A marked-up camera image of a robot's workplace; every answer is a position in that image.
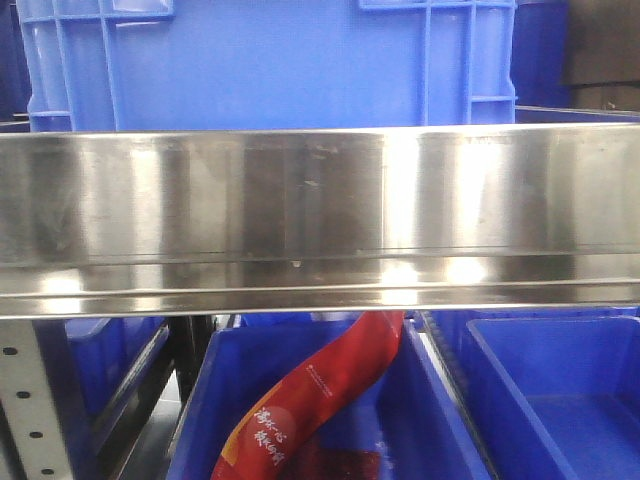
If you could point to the dark blue center bin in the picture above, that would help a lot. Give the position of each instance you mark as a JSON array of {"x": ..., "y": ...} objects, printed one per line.
[{"x": 405, "y": 426}]

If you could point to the dark blue bin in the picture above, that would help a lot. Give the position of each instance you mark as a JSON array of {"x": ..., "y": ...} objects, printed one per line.
[
  {"x": 405, "y": 426},
  {"x": 106, "y": 376},
  {"x": 553, "y": 394}
]

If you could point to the dark blue left bin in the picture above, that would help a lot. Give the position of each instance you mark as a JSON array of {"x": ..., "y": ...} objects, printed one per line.
[{"x": 106, "y": 376}]

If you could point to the dark blue right bin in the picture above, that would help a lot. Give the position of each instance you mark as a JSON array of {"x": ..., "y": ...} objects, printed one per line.
[{"x": 553, "y": 394}]

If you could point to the red printed package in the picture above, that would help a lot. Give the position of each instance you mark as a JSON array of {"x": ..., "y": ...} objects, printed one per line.
[{"x": 290, "y": 412}]

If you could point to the large light blue crate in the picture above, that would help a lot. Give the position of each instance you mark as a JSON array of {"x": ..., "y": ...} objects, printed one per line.
[{"x": 180, "y": 65}]

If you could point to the perforated grey shelf upright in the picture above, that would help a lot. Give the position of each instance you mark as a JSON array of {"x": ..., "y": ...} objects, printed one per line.
[{"x": 28, "y": 403}]

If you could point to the stainless steel shelf rail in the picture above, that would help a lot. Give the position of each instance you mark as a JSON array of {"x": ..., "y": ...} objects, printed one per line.
[{"x": 118, "y": 224}]

